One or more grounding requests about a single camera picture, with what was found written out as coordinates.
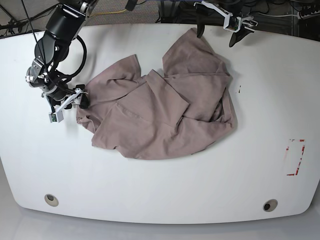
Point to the mauve T-shirt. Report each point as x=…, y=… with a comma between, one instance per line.
x=161, y=116

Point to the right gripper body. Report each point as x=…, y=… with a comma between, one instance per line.
x=55, y=94

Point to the red tape rectangle marking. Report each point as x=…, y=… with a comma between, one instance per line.
x=293, y=156

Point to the white power strip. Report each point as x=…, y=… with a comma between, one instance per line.
x=309, y=10

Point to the right table grommet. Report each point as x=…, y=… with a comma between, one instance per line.
x=270, y=205

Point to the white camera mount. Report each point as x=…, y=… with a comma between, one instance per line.
x=233, y=22
x=56, y=115

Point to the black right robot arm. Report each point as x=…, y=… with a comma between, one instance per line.
x=62, y=28

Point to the left table grommet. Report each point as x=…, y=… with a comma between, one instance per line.
x=51, y=200

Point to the table grommet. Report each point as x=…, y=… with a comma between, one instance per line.
x=51, y=200
x=270, y=205

